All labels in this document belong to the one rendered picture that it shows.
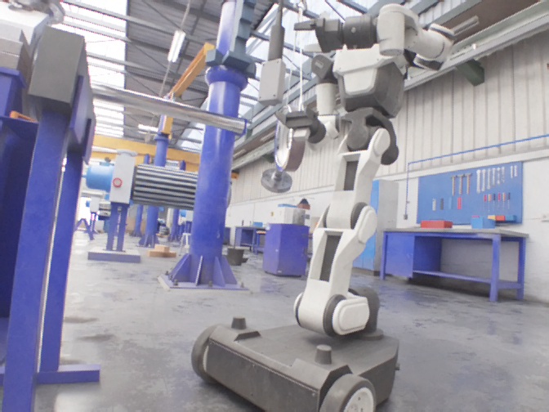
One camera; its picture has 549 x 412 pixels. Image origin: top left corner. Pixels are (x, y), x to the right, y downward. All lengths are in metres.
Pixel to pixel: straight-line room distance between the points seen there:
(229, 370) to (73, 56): 0.89
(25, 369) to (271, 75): 0.90
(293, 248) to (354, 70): 3.49
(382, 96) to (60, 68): 1.06
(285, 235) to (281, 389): 3.72
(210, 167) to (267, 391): 2.52
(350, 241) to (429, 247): 4.39
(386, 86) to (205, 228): 2.24
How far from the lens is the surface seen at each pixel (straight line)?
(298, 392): 0.89
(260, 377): 0.98
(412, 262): 5.22
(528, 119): 5.51
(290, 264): 4.62
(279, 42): 1.04
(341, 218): 1.19
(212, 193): 3.16
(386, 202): 6.31
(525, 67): 5.83
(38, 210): 0.77
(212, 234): 3.14
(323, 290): 1.12
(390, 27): 0.97
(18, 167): 1.94
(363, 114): 1.36
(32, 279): 0.78
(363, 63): 1.41
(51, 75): 0.74
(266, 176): 2.04
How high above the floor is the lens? 0.52
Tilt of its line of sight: 6 degrees up
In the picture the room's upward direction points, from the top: 5 degrees clockwise
